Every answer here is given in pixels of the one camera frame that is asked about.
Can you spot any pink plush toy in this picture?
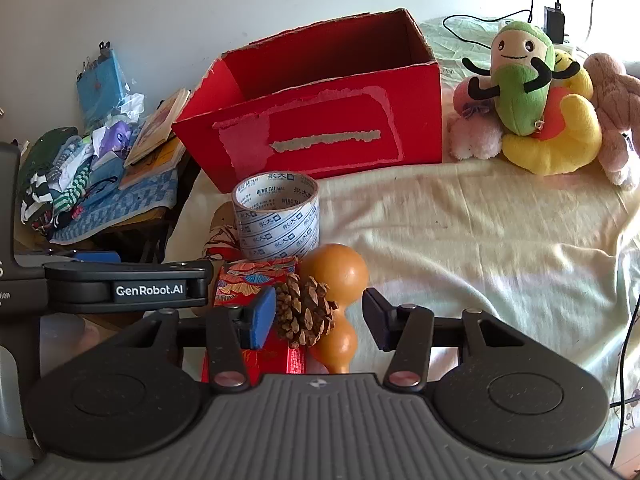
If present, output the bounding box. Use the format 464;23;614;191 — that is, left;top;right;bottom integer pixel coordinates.
446;77;504;161

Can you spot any blue pouch in plastic bag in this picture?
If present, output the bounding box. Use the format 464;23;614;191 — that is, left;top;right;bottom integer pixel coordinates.
76;42;132;128

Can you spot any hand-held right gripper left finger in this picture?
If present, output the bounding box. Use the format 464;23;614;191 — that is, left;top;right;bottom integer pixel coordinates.
102;287;277;393

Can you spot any red cardboard box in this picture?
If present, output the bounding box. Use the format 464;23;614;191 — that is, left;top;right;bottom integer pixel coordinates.
171;8;444;194

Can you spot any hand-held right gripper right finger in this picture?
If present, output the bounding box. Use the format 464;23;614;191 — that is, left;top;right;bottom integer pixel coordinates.
362;287;538;393

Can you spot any beige leather belt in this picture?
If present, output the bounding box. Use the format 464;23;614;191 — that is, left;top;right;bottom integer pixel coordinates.
209;202;236;233

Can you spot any green patterned bedsheet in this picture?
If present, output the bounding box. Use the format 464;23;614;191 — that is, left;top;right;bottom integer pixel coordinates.
417;16;506;91

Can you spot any blue pouch with glasses print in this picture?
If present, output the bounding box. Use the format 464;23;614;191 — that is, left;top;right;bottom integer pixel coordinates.
87;157;126;201

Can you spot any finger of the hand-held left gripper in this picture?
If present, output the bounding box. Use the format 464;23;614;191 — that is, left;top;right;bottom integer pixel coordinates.
45;251;122;264
42;259;215;313

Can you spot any red patterned gift box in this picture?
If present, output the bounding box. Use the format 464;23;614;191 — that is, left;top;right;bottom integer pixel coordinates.
201;256;307;385

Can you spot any white power strip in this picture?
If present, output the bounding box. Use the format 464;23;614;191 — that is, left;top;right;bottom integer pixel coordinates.
552;35;591;58

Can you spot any white crumpled plastic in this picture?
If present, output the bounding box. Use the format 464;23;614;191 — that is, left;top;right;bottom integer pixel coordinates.
117;92;146;123

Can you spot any black adapter cable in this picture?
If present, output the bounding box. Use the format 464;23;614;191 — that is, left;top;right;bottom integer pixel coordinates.
442;0;562;53

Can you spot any black power adapter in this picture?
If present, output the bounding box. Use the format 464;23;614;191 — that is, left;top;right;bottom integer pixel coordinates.
543;4;566;45

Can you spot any green plush toy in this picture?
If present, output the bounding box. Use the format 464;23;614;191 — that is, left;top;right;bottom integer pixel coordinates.
461;21;568;137

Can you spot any yellow plush toy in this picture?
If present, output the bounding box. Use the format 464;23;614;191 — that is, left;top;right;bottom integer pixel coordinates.
501;50;603;177

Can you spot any dark green cloth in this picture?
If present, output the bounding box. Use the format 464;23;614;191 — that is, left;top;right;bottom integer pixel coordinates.
17;126;80;196

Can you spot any stack of books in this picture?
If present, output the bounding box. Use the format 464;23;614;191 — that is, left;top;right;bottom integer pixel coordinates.
120;137;186;188

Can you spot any red white patterned scarf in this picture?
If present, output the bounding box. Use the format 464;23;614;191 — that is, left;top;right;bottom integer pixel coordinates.
202;225;243;261

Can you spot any tan plush toy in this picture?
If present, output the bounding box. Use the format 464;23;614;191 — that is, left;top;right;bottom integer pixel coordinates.
583;52;640;192

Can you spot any cream illustrated book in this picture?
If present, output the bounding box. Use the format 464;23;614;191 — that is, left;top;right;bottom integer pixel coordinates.
124;88;191;167

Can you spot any orange-brown gourd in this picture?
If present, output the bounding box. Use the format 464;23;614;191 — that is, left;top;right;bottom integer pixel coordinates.
299;243;370;375

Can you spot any blue checked cloth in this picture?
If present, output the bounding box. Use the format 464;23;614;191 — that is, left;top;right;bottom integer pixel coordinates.
50;167;179;245

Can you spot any brown pine cone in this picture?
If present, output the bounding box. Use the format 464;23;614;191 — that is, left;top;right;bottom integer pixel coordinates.
274;273;339;350

